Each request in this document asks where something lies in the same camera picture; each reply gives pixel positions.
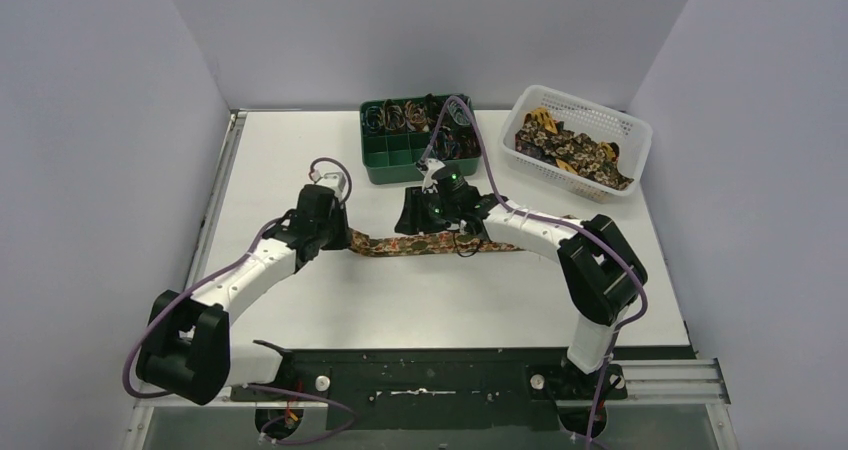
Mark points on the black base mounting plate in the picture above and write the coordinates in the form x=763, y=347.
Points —
x=438, y=389

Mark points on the rolled blue striped tie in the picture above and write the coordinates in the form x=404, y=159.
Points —
x=372, y=120

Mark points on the pile of patterned ties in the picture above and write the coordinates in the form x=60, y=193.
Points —
x=548, y=140

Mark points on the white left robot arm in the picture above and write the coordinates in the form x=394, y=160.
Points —
x=186, y=348

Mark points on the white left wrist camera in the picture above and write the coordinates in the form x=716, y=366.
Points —
x=337, y=182

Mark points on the green divided organizer tray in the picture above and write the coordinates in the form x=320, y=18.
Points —
x=391, y=158

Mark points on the rolled blue red tie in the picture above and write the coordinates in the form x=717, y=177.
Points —
x=445, y=147

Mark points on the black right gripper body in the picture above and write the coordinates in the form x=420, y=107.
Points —
x=448, y=211

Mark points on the rolled tan patterned tie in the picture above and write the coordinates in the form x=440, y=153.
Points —
x=416, y=117

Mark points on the rolled dark red tie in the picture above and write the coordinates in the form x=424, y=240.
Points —
x=468, y=143

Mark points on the rolled dark patterned tie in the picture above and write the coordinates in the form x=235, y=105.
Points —
x=433, y=105

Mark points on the orange green patterned tie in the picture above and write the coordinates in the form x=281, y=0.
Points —
x=426, y=244

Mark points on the rolled brown patterned tie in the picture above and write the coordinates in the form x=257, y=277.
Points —
x=394, y=118

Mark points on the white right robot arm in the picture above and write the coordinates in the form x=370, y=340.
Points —
x=602, y=272

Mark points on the rolled light blue tie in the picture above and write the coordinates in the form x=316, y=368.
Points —
x=457, y=106

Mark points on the aluminium frame rail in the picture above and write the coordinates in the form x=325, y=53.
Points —
x=199, y=235

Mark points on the white plastic mesh basket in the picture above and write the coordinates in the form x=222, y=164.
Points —
x=632, y=136

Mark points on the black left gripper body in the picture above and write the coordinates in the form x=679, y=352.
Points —
x=337, y=233

